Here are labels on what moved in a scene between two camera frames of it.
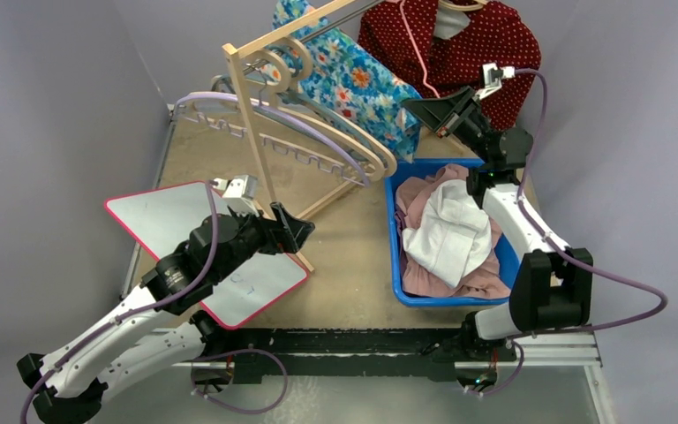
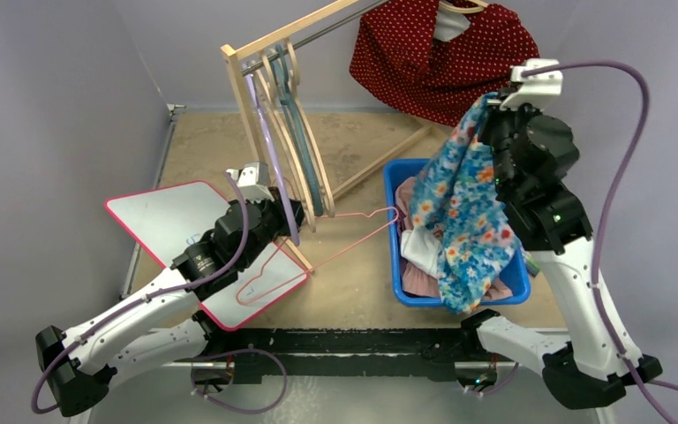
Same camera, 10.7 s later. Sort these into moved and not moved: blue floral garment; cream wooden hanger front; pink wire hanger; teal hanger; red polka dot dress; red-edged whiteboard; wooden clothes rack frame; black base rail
Moved: cream wooden hanger front; blue floral garment; teal hanger; pink wire hanger
Not moved: red polka dot dress; red-edged whiteboard; wooden clothes rack frame; black base rail
